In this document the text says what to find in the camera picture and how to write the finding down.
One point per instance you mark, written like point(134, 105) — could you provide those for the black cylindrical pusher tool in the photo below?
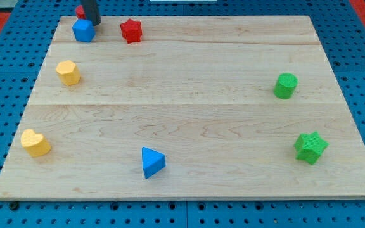
point(91, 11)

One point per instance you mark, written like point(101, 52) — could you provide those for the yellow hexagon block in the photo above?
point(68, 73)

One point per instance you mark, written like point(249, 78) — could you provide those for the red block behind tool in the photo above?
point(79, 11)

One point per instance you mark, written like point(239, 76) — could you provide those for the blue pentagon block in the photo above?
point(83, 30)

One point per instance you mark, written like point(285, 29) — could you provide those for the red star block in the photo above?
point(131, 31)

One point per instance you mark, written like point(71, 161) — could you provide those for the wooden board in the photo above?
point(198, 89)

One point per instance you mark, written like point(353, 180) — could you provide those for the yellow heart block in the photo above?
point(35, 144)

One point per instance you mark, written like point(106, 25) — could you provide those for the blue triangle block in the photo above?
point(152, 162)

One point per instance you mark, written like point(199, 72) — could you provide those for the green cylinder block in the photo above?
point(285, 86)

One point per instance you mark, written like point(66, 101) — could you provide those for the green star block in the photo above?
point(310, 147)

